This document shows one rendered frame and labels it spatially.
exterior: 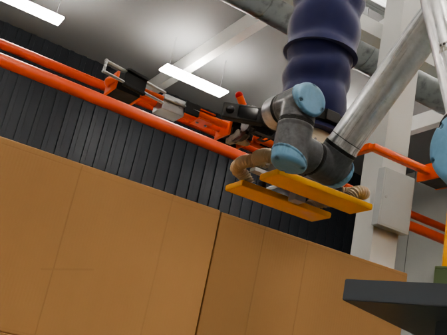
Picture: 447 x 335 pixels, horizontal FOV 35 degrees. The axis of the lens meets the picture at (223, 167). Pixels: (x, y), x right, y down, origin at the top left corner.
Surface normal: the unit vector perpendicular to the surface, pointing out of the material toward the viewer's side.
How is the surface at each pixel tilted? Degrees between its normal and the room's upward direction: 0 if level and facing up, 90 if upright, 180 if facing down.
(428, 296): 90
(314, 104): 85
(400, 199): 90
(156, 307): 90
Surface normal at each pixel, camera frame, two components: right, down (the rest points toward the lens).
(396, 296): -0.61, -0.37
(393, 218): 0.47, -0.20
